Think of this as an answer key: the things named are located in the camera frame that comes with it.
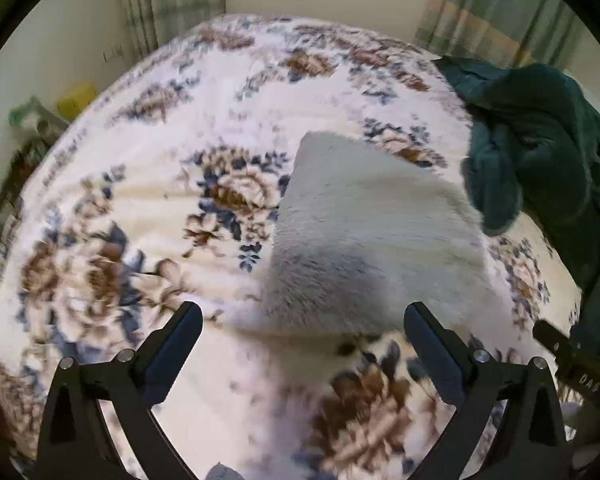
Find brown wooden cabinet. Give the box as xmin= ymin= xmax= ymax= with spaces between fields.
xmin=0 ymin=139 xmax=57 ymax=214

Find grey fluffy pants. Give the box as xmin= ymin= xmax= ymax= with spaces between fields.
xmin=260 ymin=131 xmax=489 ymax=342

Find green plastic packet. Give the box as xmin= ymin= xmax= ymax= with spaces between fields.
xmin=8 ymin=99 xmax=69 ymax=142

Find floral quilt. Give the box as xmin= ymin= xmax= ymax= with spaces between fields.
xmin=0 ymin=14 xmax=583 ymax=480

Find green curtain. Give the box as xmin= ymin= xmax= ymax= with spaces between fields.
xmin=413 ymin=0 xmax=589 ymax=69
xmin=122 ymin=0 xmax=227 ymax=62

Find yellow box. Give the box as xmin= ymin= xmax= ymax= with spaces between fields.
xmin=56 ymin=82 xmax=99 ymax=122

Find person's right forearm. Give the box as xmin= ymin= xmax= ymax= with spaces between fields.
xmin=562 ymin=401 xmax=600 ymax=463

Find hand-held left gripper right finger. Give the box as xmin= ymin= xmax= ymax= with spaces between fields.
xmin=403 ymin=301 xmax=567 ymax=480

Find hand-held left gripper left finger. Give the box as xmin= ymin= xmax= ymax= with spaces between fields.
xmin=36 ymin=301 xmax=204 ymax=480

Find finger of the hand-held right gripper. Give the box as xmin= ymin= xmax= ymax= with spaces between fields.
xmin=532 ymin=319 xmax=581 ymax=359

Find dark green fleece blanket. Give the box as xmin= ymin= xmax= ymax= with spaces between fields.
xmin=432 ymin=56 xmax=600 ymax=357

